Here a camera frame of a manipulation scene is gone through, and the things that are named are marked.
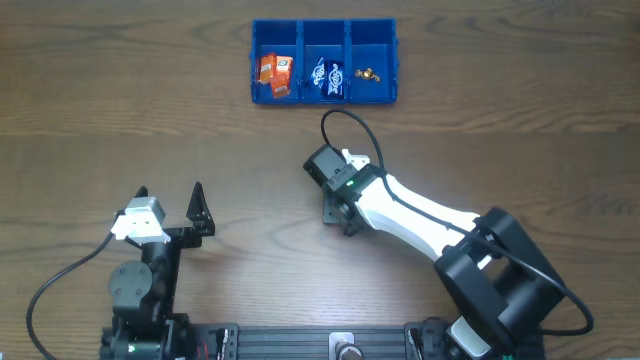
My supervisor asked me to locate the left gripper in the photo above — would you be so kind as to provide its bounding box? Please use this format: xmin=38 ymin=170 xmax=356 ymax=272
xmin=133 ymin=181 xmax=216 ymax=250

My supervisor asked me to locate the orange candy box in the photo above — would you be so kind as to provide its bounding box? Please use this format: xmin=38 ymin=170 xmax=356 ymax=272
xmin=274 ymin=55 xmax=294 ymax=79
xmin=257 ymin=51 xmax=278 ymax=85
xmin=270 ymin=73 xmax=292 ymax=99

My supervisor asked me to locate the blue candy pack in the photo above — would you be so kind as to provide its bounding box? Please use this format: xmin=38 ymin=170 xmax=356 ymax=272
xmin=322 ymin=59 xmax=346 ymax=100
xmin=309 ymin=56 xmax=329 ymax=90

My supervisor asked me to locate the gold candy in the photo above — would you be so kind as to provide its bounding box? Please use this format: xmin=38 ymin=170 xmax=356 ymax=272
xmin=354 ymin=67 xmax=382 ymax=84

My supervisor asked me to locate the blue tray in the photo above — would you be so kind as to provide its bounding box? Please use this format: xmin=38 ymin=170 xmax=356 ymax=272
xmin=249 ymin=17 xmax=400 ymax=106

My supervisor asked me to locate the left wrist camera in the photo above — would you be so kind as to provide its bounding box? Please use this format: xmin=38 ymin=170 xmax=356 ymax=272
xmin=109 ymin=196 xmax=172 ymax=246

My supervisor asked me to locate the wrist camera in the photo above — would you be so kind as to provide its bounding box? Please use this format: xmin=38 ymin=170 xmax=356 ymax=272
xmin=109 ymin=196 xmax=172 ymax=246
xmin=341 ymin=148 xmax=371 ymax=171

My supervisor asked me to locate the mounting rail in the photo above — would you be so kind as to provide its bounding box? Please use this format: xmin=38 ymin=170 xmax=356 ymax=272
xmin=99 ymin=322 xmax=545 ymax=360

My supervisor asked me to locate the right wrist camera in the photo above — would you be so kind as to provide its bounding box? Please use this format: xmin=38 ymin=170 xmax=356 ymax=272
xmin=341 ymin=148 xmax=371 ymax=171

